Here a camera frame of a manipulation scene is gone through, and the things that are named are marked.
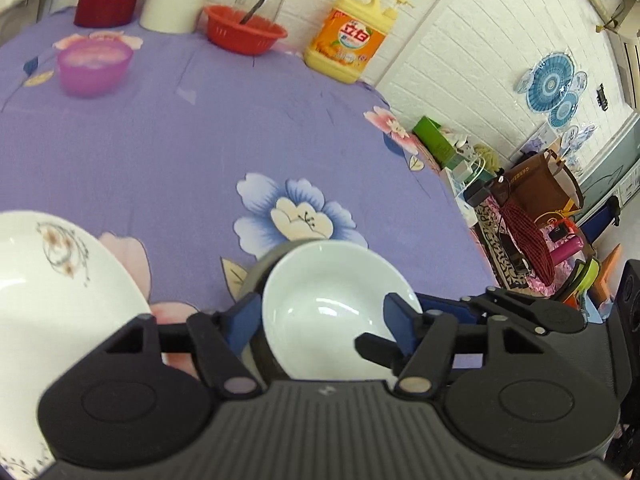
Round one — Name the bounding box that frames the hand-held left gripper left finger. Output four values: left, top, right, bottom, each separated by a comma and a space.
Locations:
100, 291, 263, 401

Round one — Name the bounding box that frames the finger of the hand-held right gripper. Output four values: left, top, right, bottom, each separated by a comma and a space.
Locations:
354, 332, 402, 373
415, 285, 588, 336

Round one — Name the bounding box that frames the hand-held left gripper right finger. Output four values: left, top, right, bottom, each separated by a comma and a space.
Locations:
384, 294, 533, 396

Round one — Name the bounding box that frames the white bowl red pattern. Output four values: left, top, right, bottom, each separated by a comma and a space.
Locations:
261, 241, 423, 381

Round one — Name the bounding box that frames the white plate flower print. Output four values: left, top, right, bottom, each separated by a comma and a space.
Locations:
0, 210, 156, 480

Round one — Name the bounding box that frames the black beige patterned cloth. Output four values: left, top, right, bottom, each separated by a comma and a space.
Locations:
472, 200, 531, 291

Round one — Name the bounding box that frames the pink bottle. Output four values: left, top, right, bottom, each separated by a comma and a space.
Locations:
547, 237, 584, 266

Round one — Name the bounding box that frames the dark red mesh bag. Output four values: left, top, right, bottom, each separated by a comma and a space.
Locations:
500, 202, 556, 286

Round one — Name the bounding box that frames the black charger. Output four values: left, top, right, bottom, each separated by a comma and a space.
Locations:
464, 180, 493, 206

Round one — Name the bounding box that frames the brown paper bag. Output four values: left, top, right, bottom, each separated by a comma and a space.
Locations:
502, 149, 583, 221

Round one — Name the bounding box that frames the yellow-green fluffy ball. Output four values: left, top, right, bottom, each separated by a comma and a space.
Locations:
472, 144, 503, 171

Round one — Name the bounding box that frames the green box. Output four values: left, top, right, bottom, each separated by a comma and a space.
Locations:
412, 116, 458, 163

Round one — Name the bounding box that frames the purple floral tablecloth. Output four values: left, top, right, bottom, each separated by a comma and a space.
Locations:
0, 7, 501, 396

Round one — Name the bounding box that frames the medium blue paper fan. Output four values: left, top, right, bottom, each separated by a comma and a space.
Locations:
548, 91, 581, 131

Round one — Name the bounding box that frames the white air conditioner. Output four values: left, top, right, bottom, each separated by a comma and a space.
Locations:
619, 35, 640, 111

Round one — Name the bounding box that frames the red plastic basket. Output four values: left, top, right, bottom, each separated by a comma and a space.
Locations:
203, 5, 288, 57

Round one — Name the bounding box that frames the yellow detergent bottle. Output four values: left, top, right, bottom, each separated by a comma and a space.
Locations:
304, 0, 416, 85

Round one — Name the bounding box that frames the purple plastic bowl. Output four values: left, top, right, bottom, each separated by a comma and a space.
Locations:
56, 40, 134, 98

